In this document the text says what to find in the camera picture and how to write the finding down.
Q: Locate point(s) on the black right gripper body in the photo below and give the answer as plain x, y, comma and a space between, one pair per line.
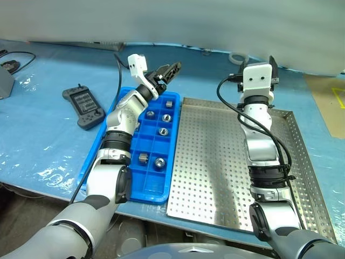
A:
240, 85

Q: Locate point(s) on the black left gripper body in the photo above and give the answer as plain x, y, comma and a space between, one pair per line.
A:
157, 82

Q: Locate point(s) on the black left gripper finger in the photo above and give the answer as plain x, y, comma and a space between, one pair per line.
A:
165, 71
173, 71

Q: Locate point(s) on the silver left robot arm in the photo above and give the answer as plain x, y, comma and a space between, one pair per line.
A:
124, 118

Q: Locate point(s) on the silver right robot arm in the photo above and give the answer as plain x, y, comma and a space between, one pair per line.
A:
258, 145

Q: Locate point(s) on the perforated steel tray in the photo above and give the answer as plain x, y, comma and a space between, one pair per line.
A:
205, 167

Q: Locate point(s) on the blue compartment tray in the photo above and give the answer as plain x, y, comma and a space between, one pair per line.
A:
155, 183

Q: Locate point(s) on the white tape roll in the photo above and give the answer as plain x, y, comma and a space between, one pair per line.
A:
231, 60

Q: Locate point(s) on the white backdrop sheet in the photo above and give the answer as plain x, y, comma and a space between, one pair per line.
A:
161, 21

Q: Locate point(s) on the brown cardboard sheet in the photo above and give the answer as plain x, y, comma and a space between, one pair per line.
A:
320, 108

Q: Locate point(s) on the black handheld controller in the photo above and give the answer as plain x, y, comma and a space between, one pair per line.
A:
83, 108

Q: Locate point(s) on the grey box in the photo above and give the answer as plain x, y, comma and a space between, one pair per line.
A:
5, 83

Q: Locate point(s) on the dark grey rounded shape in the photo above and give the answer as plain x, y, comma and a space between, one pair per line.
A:
126, 237
205, 238

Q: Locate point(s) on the grey rounded shell with emblem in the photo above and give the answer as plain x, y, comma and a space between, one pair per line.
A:
188, 253

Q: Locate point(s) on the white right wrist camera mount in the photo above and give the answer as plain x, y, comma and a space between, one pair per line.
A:
256, 86

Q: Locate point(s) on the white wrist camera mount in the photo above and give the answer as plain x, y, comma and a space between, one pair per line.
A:
137, 64
256, 86

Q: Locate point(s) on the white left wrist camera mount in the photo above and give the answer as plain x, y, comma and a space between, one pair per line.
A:
137, 64

